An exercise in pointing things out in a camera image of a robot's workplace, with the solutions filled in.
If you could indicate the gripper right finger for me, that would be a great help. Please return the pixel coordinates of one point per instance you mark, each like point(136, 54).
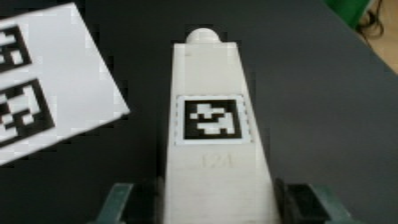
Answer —
point(310, 206)

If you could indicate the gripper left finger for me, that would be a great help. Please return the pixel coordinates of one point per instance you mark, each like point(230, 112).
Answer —
point(115, 205)

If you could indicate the white desk leg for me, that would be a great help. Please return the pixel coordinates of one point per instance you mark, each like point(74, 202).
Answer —
point(220, 188)

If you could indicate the white marker base sheet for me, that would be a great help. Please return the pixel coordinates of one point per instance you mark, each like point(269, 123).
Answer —
point(60, 95)

